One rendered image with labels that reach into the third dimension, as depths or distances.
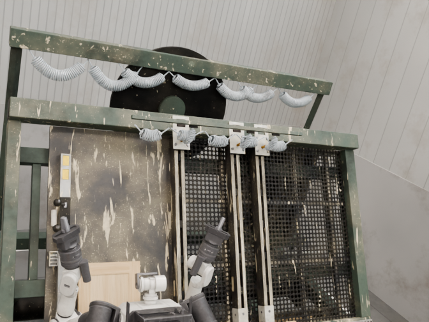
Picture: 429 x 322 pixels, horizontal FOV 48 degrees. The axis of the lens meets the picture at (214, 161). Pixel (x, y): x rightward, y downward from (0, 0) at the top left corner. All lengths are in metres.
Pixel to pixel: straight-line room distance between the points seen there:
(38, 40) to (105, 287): 1.37
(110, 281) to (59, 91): 2.63
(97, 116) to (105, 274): 0.80
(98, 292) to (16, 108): 0.98
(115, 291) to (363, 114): 3.86
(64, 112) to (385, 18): 4.00
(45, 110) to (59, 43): 0.51
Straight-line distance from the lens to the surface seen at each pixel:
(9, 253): 2.41
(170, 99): 3.10
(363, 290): 3.34
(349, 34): 5.95
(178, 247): 2.58
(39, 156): 2.56
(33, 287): 2.50
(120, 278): 2.54
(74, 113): 2.51
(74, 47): 2.87
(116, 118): 2.55
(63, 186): 2.48
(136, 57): 2.96
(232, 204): 2.76
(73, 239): 2.02
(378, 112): 5.51
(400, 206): 5.30
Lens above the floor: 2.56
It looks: 18 degrees down
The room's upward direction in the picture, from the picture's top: 13 degrees clockwise
